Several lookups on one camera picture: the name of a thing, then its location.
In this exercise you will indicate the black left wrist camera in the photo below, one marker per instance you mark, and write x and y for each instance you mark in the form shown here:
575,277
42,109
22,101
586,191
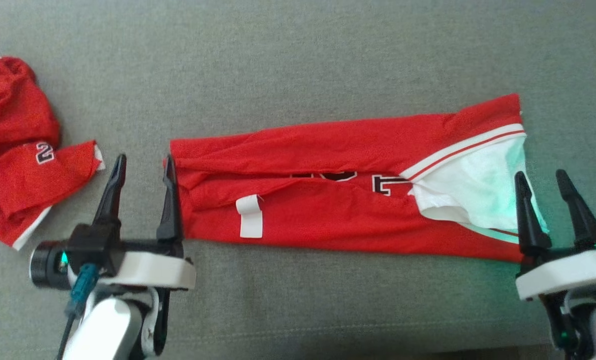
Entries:
83,250

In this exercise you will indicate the red basketball shorts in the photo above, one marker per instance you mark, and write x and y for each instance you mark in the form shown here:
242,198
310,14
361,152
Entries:
13,165

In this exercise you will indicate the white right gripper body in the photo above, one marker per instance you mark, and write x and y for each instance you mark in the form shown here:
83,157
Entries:
567,275

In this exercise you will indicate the red basketball jersey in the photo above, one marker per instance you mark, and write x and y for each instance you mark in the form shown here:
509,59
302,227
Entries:
327,215

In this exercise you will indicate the grey fabric sofa seat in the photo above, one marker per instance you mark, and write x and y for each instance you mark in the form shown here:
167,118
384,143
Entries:
298,60

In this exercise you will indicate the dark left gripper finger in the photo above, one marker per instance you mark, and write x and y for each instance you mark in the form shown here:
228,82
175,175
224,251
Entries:
170,210
112,195

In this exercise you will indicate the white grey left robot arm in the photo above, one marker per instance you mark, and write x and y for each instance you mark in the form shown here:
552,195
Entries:
103,330

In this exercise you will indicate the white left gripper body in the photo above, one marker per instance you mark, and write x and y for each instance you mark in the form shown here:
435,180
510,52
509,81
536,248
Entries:
153,270

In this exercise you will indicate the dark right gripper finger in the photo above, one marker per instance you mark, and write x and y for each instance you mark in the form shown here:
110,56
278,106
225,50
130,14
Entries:
580,215
530,220

